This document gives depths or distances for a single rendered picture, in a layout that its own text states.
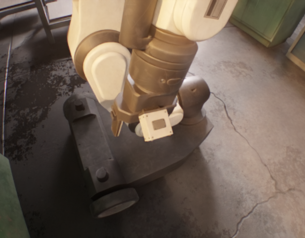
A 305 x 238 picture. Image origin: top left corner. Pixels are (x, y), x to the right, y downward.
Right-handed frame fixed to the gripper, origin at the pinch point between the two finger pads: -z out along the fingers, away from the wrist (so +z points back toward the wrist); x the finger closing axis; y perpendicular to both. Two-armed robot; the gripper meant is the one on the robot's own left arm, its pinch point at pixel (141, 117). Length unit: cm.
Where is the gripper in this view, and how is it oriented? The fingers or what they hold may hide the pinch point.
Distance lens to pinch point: 36.6
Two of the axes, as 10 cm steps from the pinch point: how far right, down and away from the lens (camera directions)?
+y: 4.3, 7.5, -5.0
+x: -8.7, 2.0, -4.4
